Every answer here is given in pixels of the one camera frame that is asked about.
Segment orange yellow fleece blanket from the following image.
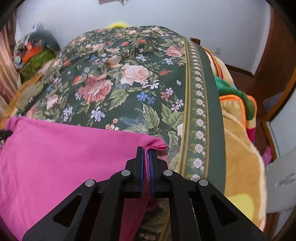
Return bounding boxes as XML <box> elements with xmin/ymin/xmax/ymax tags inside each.
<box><xmin>205</xmin><ymin>49</ymin><xmax>267</xmax><ymax>230</ymax></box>

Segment grey chair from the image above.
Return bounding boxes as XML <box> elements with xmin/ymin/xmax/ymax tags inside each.
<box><xmin>265</xmin><ymin>149</ymin><xmax>295</xmax><ymax>213</ymax></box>

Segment green bag with clutter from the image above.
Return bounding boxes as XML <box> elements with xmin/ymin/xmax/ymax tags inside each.
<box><xmin>13</xmin><ymin>42</ymin><xmax>55</xmax><ymax>82</ymax></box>

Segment grey stuffed toy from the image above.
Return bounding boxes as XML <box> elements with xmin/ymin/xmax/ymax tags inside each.
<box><xmin>28</xmin><ymin>29</ymin><xmax>61</xmax><ymax>52</ymax></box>

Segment pink pants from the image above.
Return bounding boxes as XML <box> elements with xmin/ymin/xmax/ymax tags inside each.
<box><xmin>1</xmin><ymin>116</ymin><xmax>167</xmax><ymax>240</ymax></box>

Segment dark green floral bedspread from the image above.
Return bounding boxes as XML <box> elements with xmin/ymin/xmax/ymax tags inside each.
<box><xmin>14</xmin><ymin>25</ymin><xmax>226</xmax><ymax>241</ymax></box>

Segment pink striped curtain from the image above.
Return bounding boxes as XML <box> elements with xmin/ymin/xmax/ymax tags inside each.
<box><xmin>0</xmin><ymin>11</ymin><xmax>21</xmax><ymax>118</ymax></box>

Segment brown cardboard box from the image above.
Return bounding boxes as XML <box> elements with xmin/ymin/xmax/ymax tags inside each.
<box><xmin>1</xmin><ymin>73</ymin><xmax>43</xmax><ymax>129</ymax></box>

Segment yellow pillow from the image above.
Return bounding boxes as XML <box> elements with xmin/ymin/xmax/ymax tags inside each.
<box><xmin>107</xmin><ymin>22</ymin><xmax>129</xmax><ymax>29</ymax></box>

